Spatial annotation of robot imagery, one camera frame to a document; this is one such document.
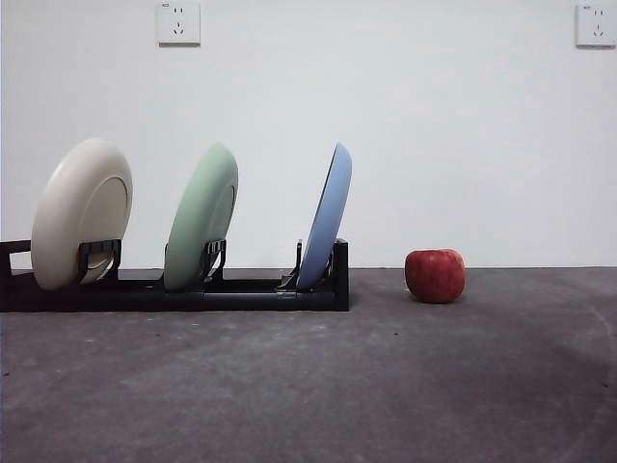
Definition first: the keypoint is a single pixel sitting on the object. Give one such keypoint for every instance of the blue round plate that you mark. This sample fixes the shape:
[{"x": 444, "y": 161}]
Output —
[{"x": 329, "y": 217}]

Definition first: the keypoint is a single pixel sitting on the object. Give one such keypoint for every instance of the red apple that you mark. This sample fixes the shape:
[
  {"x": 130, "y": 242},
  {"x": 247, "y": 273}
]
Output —
[{"x": 435, "y": 277}]

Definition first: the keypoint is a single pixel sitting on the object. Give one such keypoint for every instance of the black plate rack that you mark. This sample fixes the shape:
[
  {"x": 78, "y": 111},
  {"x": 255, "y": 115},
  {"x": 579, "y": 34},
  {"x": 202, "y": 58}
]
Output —
[{"x": 241, "y": 301}]

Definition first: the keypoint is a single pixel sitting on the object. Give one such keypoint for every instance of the green round plate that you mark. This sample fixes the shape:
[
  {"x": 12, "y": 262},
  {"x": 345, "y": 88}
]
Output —
[{"x": 202, "y": 207}]

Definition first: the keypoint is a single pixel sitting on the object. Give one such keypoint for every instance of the cream round plate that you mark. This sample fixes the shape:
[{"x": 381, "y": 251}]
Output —
[{"x": 72, "y": 202}]

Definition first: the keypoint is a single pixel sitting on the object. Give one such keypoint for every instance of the white wall socket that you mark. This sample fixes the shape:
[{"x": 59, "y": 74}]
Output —
[
  {"x": 179, "y": 24},
  {"x": 598, "y": 26}
]

